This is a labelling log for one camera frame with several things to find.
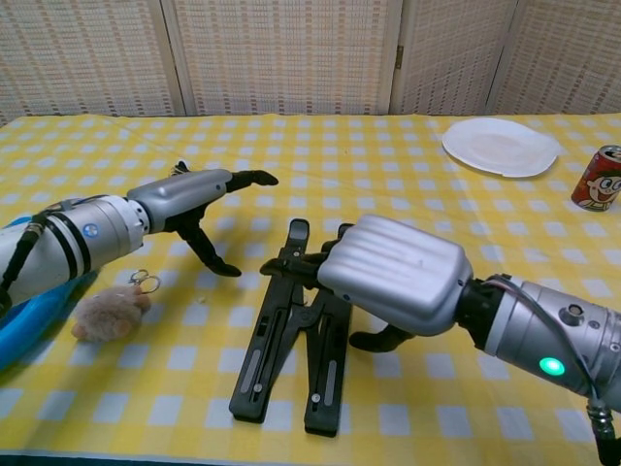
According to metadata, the woven folding screen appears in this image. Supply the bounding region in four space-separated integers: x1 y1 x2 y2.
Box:
0 0 621 127

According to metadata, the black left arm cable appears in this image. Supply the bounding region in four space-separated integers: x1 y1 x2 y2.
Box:
0 213 49 312

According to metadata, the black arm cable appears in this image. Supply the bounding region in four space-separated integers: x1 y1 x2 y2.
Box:
585 400 621 466
0 213 49 312

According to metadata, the beige plush keychain toy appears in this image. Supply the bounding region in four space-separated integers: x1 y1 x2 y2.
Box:
71 269 161 344

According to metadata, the black folding laptop stand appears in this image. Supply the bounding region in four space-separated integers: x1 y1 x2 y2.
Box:
228 217 358 438

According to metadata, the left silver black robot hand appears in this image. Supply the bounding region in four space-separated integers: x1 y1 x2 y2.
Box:
126 168 280 278

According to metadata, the red cartoon drink can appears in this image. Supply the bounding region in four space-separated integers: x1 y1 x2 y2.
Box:
571 144 621 214

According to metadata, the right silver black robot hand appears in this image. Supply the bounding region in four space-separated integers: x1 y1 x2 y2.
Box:
260 215 474 353

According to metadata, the yellow white checkered tablecloth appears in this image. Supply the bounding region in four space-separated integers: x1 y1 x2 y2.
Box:
0 114 621 460

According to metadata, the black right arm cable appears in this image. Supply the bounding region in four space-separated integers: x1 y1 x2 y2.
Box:
585 400 621 466

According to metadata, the white round plate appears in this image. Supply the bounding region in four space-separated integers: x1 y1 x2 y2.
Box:
441 116 563 179

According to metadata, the blue detergent bottle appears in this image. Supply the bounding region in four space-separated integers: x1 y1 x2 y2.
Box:
0 213 101 373

